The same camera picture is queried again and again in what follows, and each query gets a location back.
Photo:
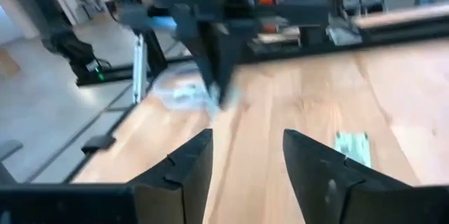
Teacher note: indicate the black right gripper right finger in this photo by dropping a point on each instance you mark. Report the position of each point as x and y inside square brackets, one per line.
[322, 182]

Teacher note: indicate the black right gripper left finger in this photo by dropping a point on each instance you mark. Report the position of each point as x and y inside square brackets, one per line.
[182, 182]

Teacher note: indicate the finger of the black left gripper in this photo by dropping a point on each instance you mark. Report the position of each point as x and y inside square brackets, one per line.
[229, 69]
[201, 59]

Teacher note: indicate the green white sweetener packet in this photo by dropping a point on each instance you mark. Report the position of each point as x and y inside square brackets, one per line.
[352, 148]
[185, 92]

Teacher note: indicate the clear bag of items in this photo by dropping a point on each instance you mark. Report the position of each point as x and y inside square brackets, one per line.
[175, 94]

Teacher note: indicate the black device with green light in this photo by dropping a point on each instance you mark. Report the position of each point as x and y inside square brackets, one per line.
[73, 52]

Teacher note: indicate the brown cardboard piece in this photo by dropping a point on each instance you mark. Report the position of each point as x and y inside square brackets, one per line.
[7, 63]

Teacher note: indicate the white aluminium post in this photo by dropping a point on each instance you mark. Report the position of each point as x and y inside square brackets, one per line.
[140, 69]

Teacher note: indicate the black table frame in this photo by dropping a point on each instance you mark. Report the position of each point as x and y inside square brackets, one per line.
[403, 31]

